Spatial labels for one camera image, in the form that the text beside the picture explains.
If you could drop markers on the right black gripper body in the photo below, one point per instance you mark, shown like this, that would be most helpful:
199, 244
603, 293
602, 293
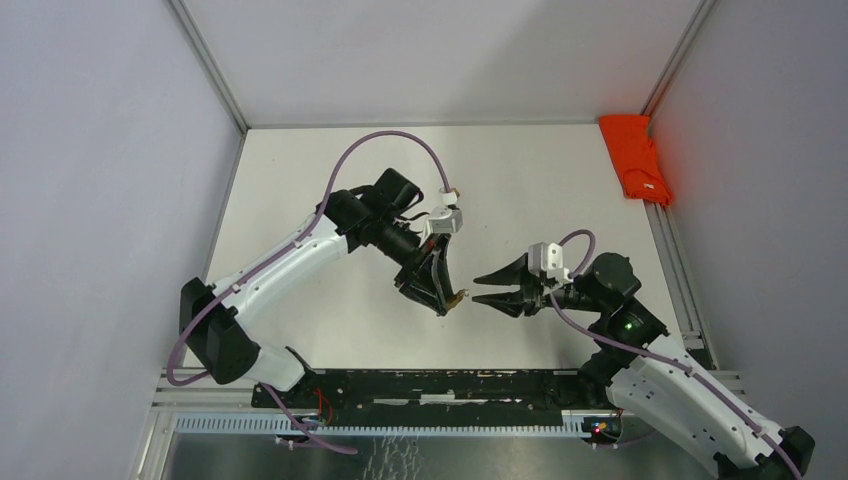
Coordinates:
539, 293

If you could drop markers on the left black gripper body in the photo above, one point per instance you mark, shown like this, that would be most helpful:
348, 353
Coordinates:
427, 247

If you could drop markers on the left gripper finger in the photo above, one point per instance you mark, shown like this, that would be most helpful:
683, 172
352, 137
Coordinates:
421, 292
441, 277

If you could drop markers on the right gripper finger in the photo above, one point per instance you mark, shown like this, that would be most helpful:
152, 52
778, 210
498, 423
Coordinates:
512, 274
511, 304

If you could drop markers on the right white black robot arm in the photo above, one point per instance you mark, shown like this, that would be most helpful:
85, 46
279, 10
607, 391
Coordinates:
641, 369

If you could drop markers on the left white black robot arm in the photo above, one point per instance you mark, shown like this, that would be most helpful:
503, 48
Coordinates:
214, 318

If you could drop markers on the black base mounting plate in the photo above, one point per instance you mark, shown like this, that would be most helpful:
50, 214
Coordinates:
439, 398

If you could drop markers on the orange folded cloth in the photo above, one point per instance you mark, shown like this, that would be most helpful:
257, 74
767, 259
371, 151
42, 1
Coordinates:
634, 158

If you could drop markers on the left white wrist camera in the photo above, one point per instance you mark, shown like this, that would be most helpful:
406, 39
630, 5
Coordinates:
445, 219

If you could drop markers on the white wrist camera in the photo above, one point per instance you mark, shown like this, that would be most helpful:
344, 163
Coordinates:
546, 258
445, 219

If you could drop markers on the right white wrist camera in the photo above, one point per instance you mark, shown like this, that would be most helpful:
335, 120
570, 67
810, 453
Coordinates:
546, 258

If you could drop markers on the aluminium frame rails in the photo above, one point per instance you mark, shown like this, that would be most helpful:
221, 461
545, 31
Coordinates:
694, 327

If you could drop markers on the white slotted cable duct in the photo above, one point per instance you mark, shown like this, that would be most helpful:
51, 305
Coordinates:
278, 424

